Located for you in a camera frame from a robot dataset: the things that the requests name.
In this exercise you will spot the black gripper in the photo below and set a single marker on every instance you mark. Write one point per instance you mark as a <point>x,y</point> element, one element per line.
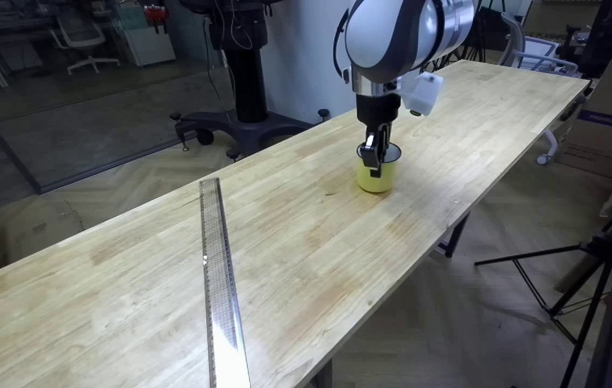
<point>376,112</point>

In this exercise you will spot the yellow enamel cup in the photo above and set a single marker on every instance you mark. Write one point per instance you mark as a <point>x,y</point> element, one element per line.
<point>376,182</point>

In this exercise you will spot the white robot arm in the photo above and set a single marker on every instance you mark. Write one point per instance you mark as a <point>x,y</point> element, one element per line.
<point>400,36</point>

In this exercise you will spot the black table leg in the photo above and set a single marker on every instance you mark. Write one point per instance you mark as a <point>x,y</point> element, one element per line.
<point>453,239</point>

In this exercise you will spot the long metal ruler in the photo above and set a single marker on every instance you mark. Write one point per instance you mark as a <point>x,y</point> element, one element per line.
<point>220,287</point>

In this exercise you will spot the cardboard box with purple stripe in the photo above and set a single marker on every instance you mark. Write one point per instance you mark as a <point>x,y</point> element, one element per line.
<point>610,109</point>

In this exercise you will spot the black tripod stand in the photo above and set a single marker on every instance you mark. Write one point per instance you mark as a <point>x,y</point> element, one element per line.
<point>572,282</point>

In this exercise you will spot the white office chair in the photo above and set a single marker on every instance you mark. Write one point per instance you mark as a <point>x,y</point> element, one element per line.
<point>82,36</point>

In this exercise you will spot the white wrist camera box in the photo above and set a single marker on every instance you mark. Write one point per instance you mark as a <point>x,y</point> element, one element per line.
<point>421,91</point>

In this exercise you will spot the black wheeled pedestal stand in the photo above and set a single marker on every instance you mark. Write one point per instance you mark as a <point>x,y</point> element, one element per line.
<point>246,87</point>

